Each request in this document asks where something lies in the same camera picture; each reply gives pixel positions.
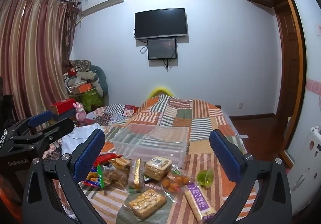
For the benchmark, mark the green jelly cup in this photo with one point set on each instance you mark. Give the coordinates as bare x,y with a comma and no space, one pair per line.
205,178

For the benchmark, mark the red box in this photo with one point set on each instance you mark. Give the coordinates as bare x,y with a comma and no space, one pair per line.
64,106

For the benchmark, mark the white sticker-covered object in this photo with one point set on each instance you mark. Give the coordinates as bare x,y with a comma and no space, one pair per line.
308,163

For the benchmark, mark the wooden door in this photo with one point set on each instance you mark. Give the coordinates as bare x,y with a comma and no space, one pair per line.
288,63

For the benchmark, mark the striped brown curtain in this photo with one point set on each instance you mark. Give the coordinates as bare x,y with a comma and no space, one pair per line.
32,51

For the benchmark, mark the colourful chip bag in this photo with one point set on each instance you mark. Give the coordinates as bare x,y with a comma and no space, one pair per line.
94,176

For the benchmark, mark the white wardrobe door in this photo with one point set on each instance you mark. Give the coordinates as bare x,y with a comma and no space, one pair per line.
311,63

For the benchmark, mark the clear bag of crackers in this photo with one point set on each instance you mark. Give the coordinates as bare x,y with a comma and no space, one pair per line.
117,176

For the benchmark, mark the gold brown snack bar packet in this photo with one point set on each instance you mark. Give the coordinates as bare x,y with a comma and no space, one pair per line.
136,173

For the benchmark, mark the yellow plastic object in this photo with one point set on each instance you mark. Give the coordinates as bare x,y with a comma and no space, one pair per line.
160,91

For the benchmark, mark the bag of round orange snacks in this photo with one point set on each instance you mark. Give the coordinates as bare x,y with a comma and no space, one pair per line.
175,182

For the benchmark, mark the white wall socket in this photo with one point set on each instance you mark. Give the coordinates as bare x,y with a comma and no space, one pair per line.
239,105

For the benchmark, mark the pink plush toy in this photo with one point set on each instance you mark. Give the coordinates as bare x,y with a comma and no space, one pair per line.
80,112

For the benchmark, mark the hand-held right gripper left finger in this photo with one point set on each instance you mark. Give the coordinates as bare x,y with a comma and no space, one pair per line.
90,156

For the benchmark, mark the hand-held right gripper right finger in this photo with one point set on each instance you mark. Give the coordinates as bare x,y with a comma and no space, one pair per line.
223,156

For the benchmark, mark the red instant noodle packet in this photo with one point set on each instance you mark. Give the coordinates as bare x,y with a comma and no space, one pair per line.
110,156

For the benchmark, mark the white plastic bag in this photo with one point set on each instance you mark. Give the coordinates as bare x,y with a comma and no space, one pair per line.
75,136

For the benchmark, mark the striped patchwork blanket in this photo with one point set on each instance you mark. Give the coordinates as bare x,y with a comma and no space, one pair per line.
195,123

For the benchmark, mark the orange cardboard box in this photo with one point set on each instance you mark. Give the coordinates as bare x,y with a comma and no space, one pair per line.
81,88

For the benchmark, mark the floral cloth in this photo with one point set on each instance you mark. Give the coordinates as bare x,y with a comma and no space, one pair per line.
80,64

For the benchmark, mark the small black wall monitor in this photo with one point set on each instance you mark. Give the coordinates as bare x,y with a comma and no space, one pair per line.
161,48

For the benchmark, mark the large black wall television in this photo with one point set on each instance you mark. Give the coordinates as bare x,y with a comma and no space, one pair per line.
161,23

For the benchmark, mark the clear pack of peanut brittle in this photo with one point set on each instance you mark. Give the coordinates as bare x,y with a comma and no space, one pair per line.
148,202

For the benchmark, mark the checkered patchwork quilt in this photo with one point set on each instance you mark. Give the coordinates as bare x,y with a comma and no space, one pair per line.
112,111

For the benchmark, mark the clear plastic storage bin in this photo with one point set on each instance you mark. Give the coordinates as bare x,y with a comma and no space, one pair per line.
150,138

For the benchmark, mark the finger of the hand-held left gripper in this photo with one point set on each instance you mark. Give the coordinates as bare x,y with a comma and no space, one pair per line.
61,127
40,117

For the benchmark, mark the green patterned box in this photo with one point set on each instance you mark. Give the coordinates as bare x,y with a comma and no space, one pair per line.
92,100

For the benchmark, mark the purple label rice cracker packet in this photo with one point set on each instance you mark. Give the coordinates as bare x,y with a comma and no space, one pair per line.
199,201

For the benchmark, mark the clear box of biscuits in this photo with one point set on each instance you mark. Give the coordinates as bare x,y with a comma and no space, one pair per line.
158,167

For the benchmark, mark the white air conditioner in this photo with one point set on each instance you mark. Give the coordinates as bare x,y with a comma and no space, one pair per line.
102,1

